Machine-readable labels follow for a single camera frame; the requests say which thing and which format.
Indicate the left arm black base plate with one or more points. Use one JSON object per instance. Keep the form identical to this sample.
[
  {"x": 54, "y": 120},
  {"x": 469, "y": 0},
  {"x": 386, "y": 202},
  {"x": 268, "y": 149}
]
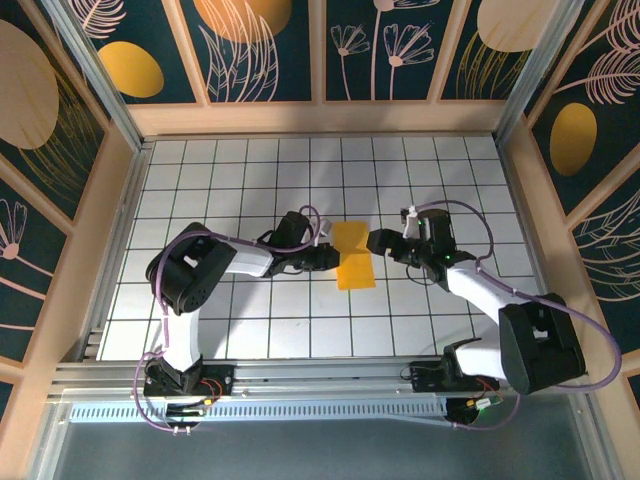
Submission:
[{"x": 222, "y": 372}]

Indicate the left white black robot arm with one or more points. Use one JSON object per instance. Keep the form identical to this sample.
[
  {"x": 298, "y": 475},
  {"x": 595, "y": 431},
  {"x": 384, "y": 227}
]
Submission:
[{"x": 190, "y": 270}]

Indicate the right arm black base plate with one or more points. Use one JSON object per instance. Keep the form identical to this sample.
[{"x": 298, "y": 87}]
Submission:
[{"x": 425, "y": 377}]

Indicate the aluminium side rail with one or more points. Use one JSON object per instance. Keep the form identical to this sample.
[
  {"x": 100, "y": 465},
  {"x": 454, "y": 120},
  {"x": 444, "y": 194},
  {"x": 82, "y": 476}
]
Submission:
[
  {"x": 135, "y": 175},
  {"x": 521, "y": 200}
]

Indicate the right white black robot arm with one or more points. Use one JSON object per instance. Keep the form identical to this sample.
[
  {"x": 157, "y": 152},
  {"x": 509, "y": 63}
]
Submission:
[{"x": 540, "y": 345}]

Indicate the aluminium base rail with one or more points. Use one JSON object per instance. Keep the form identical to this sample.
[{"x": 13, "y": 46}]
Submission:
[{"x": 320, "y": 380}]

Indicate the yellow paper sheet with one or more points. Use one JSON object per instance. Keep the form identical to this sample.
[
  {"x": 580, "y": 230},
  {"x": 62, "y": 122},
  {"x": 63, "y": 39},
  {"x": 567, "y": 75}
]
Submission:
[{"x": 355, "y": 275}]

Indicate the aluminium corner post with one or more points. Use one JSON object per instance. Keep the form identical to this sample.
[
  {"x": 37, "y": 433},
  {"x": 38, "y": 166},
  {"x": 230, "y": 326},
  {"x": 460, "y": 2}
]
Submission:
[
  {"x": 542, "y": 65},
  {"x": 106, "y": 85}
]

